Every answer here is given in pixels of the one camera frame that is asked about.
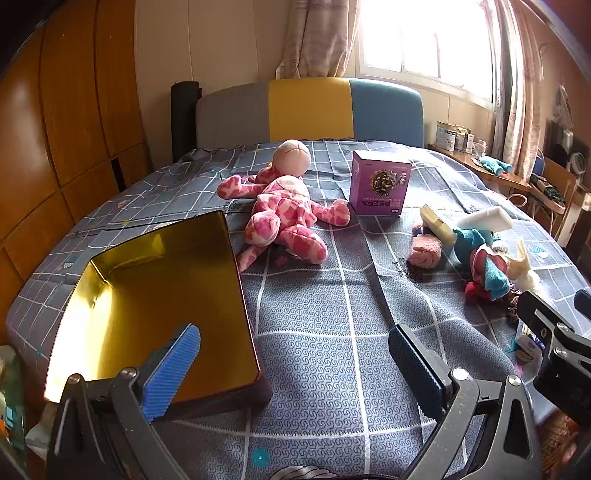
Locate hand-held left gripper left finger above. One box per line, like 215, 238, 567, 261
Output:
46, 323, 202, 480

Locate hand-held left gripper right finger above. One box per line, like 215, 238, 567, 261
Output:
389, 324, 544, 480

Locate pink scrunchie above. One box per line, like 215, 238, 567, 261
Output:
505, 291, 523, 326

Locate blue tissue pack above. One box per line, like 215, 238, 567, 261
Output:
514, 322, 546, 365

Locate white socks bundle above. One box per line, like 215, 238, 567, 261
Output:
501, 237, 542, 292

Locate teal plush bear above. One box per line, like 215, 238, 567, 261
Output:
451, 226, 512, 302

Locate small red plush toy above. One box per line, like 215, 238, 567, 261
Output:
464, 281, 494, 304

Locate gold box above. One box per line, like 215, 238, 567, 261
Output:
44, 210, 274, 423

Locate white foam block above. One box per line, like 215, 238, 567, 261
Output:
455, 206, 514, 232

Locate pink towel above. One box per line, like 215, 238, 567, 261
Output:
406, 232, 445, 269

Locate beige packet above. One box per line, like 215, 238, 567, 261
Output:
419, 203, 458, 245

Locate woven brown basket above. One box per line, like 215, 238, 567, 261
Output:
538, 411, 587, 467

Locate dark folded umbrella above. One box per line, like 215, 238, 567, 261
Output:
530, 173, 567, 206

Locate wooden chair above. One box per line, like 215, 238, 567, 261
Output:
526, 154, 585, 243

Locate teal cloth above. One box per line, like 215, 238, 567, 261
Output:
478, 156, 513, 176

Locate black appliance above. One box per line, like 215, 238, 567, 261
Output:
546, 119, 576, 167

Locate wooden side desk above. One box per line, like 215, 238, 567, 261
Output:
427, 143, 532, 199

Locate green printed bag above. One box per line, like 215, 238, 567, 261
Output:
0, 344, 28, 462

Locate purple carton box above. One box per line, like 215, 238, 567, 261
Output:
348, 150, 413, 217

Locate tins on side table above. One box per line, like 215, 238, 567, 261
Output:
436, 121, 459, 151

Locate pink spotted plush toy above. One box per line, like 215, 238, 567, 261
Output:
218, 138, 352, 273

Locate long beige curtain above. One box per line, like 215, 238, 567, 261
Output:
480, 0, 546, 182

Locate black rolled mat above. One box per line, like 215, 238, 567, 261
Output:
171, 81, 203, 163

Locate wooden wardrobe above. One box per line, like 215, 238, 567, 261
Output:
0, 0, 154, 347

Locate grey yellow blue headboard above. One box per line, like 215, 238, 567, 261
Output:
195, 78, 424, 148

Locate window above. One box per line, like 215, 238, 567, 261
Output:
355, 0, 505, 110

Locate short beige curtain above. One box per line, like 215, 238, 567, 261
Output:
276, 0, 361, 79

